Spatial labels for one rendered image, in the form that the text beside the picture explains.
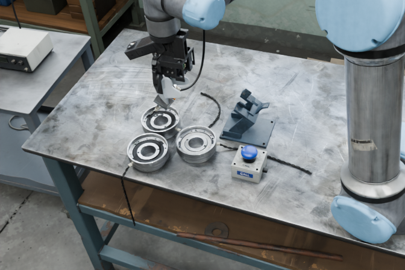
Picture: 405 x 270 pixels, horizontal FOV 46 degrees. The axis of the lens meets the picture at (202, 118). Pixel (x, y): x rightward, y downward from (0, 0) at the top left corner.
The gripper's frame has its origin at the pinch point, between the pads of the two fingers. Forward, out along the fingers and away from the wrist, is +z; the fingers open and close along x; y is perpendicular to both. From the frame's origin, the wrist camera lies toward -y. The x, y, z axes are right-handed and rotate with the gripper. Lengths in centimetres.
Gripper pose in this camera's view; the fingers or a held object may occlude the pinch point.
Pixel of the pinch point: (167, 94)
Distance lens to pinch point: 121.3
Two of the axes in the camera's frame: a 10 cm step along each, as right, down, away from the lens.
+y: 9.4, 1.9, -3.0
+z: 0.7, 7.2, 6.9
